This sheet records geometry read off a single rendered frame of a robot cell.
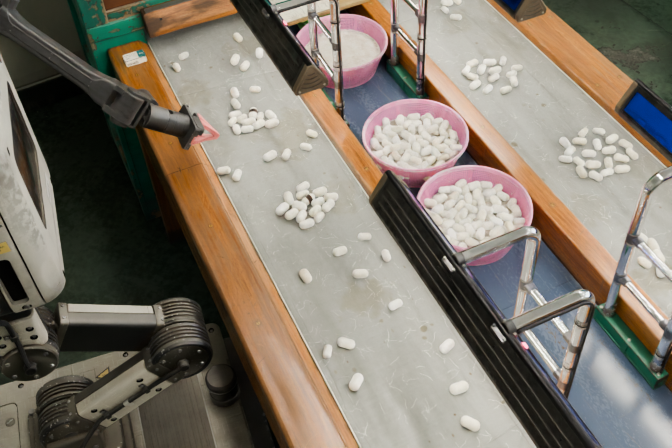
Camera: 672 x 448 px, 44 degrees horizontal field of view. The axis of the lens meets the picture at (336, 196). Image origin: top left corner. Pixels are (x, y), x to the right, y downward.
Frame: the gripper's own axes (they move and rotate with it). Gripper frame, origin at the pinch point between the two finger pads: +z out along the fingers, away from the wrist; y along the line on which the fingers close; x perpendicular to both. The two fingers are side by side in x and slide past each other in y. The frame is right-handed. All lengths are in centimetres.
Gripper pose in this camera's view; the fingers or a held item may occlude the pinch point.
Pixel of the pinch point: (215, 135)
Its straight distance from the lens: 206.0
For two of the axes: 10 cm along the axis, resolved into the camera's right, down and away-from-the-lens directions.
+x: -5.5, 7.4, 4.0
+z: 7.4, 2.0, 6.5
